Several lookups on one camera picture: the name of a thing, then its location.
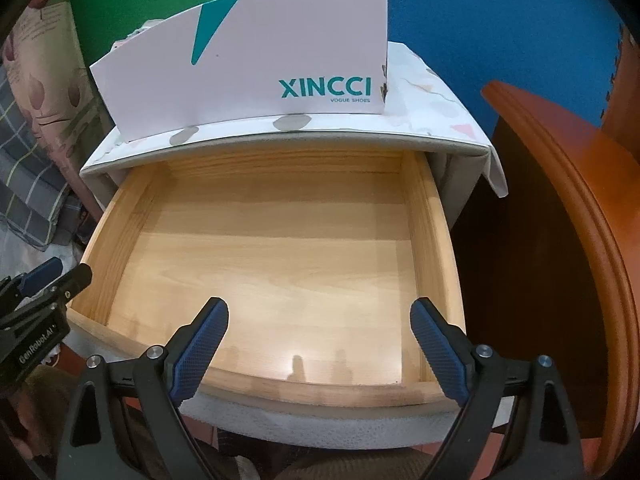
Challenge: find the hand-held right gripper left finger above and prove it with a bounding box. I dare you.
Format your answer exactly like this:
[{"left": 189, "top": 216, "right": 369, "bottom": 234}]
[{"left": 56, "top": 296, "right": 230, "bottom": 480}]

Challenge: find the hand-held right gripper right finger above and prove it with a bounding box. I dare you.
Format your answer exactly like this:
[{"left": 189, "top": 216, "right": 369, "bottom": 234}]
[{"left": 410, "top": 297, "right": 586, "bottom": 480}]

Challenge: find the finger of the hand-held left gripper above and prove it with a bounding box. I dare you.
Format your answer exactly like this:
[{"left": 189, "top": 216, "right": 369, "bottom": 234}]
[
  {"left": 0, "top": 256, "right": 64, "bottom": 306},
  {"left": 15, "top": 263, "right": 94, "bottom": 318}
]

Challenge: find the grey fronted wooden drawer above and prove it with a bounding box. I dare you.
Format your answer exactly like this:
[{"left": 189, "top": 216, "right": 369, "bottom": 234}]
[{"left": 66, "top": 149, "right": 468, "bottom": 448}]

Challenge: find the white shoe box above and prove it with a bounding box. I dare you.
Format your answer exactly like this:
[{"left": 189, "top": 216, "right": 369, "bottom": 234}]
[{"left": 90, "top": 0, "right": 389, "bottom": 143}]

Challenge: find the orange wooden bed board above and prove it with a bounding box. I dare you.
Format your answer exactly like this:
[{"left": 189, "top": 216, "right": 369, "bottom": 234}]
[{"left": 450, "top": 80, "right": 640, "bottom": 478}]

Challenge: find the pink floral quilt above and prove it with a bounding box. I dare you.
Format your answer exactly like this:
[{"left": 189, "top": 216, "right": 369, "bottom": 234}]
[{"left": 0, "top": 0, "right": 118, "bottom": 226}]

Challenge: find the green foam mat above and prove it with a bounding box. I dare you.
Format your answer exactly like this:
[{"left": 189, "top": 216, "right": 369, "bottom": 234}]
[{"left": 65, "top": 0, "right": 298, "bottom": 86}]

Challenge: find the blue foam mat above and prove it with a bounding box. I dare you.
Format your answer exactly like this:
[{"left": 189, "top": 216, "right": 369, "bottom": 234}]
[{"left": 350, "top": 0, "right": 631, "bottom": 128}]

